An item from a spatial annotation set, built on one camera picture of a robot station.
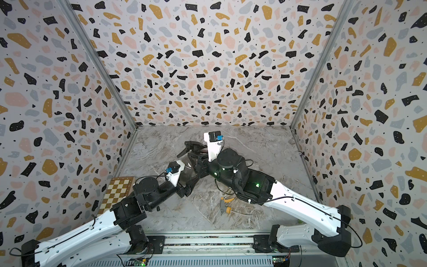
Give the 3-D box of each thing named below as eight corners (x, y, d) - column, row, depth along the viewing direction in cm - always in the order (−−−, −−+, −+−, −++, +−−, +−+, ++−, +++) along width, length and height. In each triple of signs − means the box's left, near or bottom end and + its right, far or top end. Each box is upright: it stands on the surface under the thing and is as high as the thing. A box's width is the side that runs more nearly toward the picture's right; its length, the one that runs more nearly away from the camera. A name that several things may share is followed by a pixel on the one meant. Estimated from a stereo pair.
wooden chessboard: (100, 215, 85) (94, 212, 81) (116, 180, 98) (112, 176, 94) (125, 215, 85) (121, 212, 81) (138, 180, 98) (135, 176, 94)
